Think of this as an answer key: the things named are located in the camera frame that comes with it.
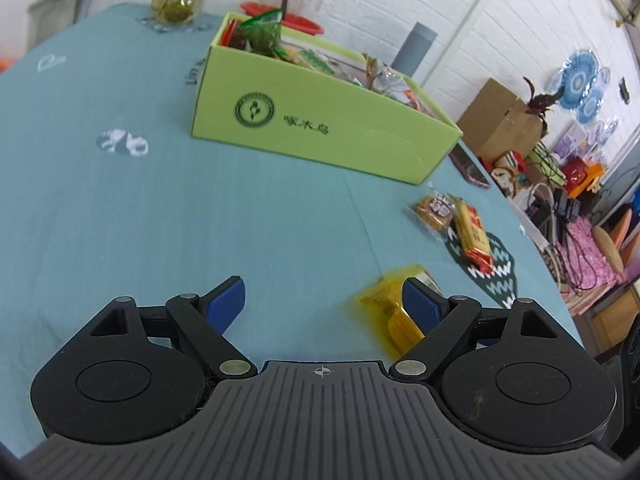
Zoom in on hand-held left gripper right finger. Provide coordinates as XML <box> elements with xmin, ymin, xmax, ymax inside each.
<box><xmin>389</xmin><ymin>276</ymin><xmax>560</xmax><ymax>382</ymax></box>

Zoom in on clear biscuit packet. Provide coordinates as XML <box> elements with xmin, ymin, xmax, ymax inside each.
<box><xmin>406</xmin><ymin>185</ymin><xmax>458</xmax><ymax>245</ymax></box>

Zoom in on small blue paper fan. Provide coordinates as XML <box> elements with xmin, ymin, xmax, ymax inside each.
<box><xmin>580</xmin><ymin>87</ymin><xmax>606</xmax><ymax>123</ymax></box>

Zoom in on brown cardboard box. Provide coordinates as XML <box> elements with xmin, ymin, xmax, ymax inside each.
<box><xmin>457</xmin><ymin>78</ymin><xmax>548</xmax><ymax>161</ymax></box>

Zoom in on yellow cake packet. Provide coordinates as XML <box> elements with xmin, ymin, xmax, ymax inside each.
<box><xmin>356</xmin><ymin>263</ymin><xmax>443</xmax><ymax>356</ymax></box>

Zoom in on dark smartphone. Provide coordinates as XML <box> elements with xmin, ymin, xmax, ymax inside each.
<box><xmin>448</xmin><ymin>147</ymin><xmax>492</xmax><ymax>190</ymax></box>

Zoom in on orange cushion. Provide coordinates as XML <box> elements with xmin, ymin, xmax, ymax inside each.
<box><xmin>612</xmin><ymin>207</ymin><xmax>636</xmax><ymax>246</ymax></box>

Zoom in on red snack packet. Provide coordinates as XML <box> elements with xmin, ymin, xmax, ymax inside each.
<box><xmin>220</xmin><ymin>19</ymin><xmax>251</xmax><ymax>51</ymax></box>

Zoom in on orange box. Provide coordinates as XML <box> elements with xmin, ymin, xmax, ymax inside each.
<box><xmin>585</xmin><ymin>162</ymin><xmax>607</xmax><ymax>193</ymax></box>

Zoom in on toy doll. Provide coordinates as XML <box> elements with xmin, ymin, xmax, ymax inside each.
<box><xmin>491</xmin><ymin>150</ymin><xmax>528</xmax><ymax>196</ymax></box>

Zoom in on tan cushion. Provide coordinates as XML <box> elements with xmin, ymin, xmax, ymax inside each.
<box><xmin>592</xmin><ymin>227</ymin><xmax>626</xmax><ymax>273</ymax></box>

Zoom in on red tray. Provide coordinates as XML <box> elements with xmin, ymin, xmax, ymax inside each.
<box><xmin>241</xmin><ymin>1</ymin><xmax>323</xmax><ymax>36</ymax></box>

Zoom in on green cardboard box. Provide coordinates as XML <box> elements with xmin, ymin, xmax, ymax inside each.
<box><xmin>191</xmin><ymin>11</ymin><xmax>464</xmax><ymax>186</ymax></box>

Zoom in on silver foil snack packet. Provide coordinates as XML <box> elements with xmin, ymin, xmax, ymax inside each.
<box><xmin>362</xmin><ymin>55</ymin><xmax>416</xmax><ymax>96</ymax></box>

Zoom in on wooden cabinet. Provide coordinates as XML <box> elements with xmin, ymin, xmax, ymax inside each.
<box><xmin>572</xmin><ymin>287</ymin><xmax>640</xmax><ymax>358</ymax></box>

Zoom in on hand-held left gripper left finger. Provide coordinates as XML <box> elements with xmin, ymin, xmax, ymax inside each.
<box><xmin>87</xmin><ymin>275</ymin><xmax>259</xmax><ymax>381</ymax></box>

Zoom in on red box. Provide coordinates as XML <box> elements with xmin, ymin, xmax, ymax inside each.
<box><xmin>562</xmin><ymin>156</ymin><xmax>591</xmax><ymax>191</ymax></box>

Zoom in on green-edged biscuit packet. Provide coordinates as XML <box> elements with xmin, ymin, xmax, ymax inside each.
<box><xmin>285</xmin><ymin>47</ymin><xmax>336</xmax><ymax>76</ymax></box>

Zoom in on orange snack packet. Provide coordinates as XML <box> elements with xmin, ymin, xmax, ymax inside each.
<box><xmin>400</xmin><ymin>87</ymin><xmax>426</xmax><ymax>111</ymax></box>

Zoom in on teal tablecloth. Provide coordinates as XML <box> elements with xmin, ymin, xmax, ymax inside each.
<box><xmin>0</xmin><ymin>2</ymin><xmax>586</xmax><ymax>461</ymax></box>

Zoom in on grey bottle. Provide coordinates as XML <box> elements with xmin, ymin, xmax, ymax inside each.
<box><xmin>391</xmin><ymin>22</ymin><xmax>438</xmax><ymax>77</ymax></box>

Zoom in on orange biscuit packet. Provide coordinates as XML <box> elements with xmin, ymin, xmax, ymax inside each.
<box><xmin>447</xmin><ymin>195</ymin><xmax>496</xmax><ymax>268</ymax></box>

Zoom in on pink patterned cloth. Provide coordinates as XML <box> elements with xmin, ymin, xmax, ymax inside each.
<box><xmin>555</xmin><ymin>220</ymin><xmax>626</xmax><ymax>293</ymax></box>

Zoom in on green snack packet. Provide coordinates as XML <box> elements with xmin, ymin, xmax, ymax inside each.
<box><xmin>237</xmin><ymin>8</ymin><xmax>283</xmax><ymax>58</ymax></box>

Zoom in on large blue paper fan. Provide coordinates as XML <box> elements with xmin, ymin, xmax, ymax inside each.
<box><xmin>557</xmin><ymin>50</ymin><xmax>598</xmax><ymax>111</ymax></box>

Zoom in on black cables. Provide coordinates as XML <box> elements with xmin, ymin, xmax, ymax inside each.
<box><xmin>550</xmin><ymin>200</ymin><xmax>601</xmax><ymax>291</ymax></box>

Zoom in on dark dried plant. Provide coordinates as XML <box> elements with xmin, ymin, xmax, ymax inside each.
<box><xmin>522</xmin><ymin>76</ymin><xmax>558</xmax><ymax>136</ymax></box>

